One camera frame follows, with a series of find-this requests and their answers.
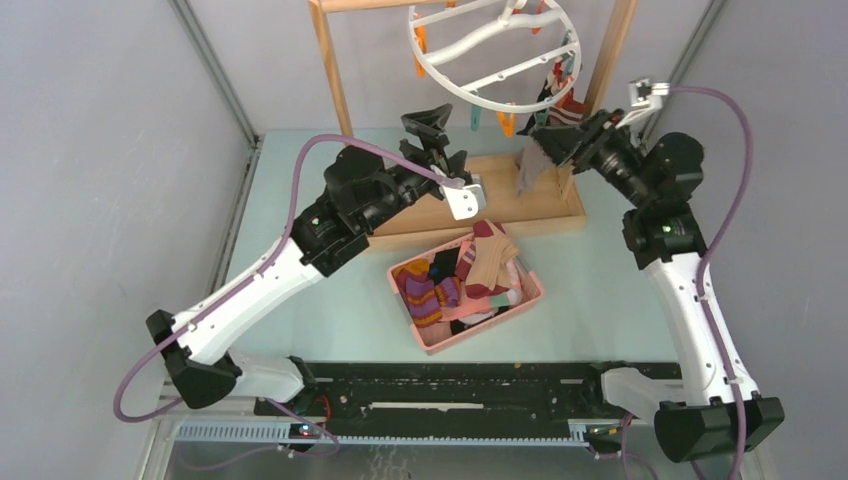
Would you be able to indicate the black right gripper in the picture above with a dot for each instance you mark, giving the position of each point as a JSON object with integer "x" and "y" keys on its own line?
{"x": 596, "y": 132}

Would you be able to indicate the orange cuffed grey sock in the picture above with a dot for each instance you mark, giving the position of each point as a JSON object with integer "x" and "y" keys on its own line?
{"x": 567, "y": 111}

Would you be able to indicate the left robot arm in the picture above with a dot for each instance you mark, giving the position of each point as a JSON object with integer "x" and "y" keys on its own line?
{"x": 365, "y": 187}

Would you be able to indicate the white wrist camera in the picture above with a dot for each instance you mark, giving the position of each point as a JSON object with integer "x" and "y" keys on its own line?
{"x": 468, "y": 200}
{"x": 646, "y": 98}

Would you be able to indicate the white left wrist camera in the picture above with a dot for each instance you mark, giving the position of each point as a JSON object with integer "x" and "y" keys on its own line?
{"x": 468, "y": 200}

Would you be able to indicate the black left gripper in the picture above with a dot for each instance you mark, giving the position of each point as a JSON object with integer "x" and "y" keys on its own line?
{"x": 435, "y": 158}

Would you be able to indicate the pink mint sock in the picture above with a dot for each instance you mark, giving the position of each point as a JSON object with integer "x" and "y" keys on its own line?
{"x": 472, "y": 311}

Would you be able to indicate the teal left clothespin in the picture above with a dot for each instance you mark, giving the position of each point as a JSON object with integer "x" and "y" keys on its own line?
{"x": 475, "y": 117}

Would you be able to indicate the wooden hanger stand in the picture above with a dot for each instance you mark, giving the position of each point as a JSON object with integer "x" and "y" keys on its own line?
{"x": 509, "y": 17}

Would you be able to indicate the purple striped sock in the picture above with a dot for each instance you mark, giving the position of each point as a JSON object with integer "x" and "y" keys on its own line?
{"x": 423, "y": 297}

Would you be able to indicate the orange front clothespin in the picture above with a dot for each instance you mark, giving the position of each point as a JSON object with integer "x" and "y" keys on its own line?
{"x": 507, "y": 123}

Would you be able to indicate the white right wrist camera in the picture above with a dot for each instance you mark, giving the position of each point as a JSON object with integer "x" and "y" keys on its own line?
{"x": 646, "y": 98}

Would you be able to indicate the white round clip hanger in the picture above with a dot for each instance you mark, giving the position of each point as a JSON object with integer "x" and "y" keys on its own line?
{"x": 500, "y": 52}

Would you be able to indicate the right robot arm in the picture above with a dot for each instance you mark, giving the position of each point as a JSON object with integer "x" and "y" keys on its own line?
{"x": 718, "y": 409}

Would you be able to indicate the orange clothespin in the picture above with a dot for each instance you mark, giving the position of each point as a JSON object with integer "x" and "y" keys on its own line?
{"x": 420, "y": 48}
{"x": 507, "y": 123}

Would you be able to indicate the pink plastic basket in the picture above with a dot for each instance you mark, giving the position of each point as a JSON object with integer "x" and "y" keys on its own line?
{"x": 443, "y": 260}

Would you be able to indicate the beige red striped sock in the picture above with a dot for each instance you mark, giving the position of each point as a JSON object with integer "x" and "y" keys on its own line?
{"x": 482, "y": 267}

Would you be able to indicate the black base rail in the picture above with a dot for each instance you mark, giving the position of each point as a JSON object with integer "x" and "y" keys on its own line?
{"x": 452, "y": 400}

